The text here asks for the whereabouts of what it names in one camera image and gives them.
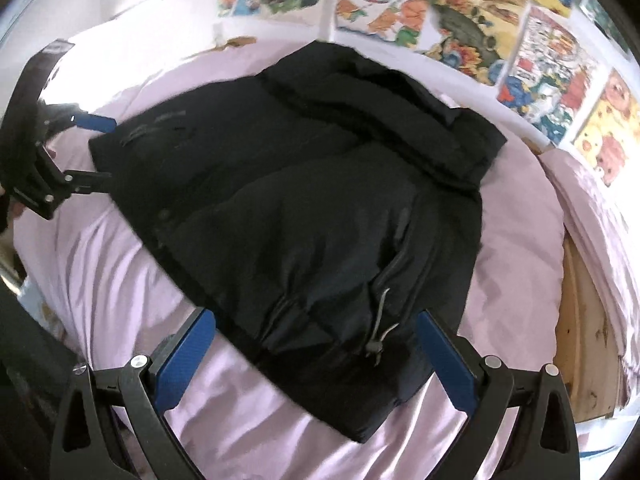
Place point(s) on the pink pig poster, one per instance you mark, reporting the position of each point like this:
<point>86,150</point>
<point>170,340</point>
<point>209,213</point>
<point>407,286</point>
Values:
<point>609,138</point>

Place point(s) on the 2024 dragon poster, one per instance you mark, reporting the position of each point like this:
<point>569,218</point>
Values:
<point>549,77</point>

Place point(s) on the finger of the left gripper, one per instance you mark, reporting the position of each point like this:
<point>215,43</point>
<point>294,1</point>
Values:
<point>68,182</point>
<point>65,116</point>

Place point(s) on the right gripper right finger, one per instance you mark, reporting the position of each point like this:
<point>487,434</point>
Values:
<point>543,440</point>

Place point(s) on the wooden bed frame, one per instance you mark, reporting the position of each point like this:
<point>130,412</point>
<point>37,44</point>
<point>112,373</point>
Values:
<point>585,339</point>

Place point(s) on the black puffer jacket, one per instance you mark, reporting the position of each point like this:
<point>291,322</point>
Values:
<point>316,208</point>

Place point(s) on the yellow black flower poster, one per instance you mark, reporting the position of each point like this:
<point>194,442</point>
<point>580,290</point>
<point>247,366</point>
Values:
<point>477,37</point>

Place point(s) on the orange fruit poster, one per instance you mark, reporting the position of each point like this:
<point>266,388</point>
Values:
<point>411,24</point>

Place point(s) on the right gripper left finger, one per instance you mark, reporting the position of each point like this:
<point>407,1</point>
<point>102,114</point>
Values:
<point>87,443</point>

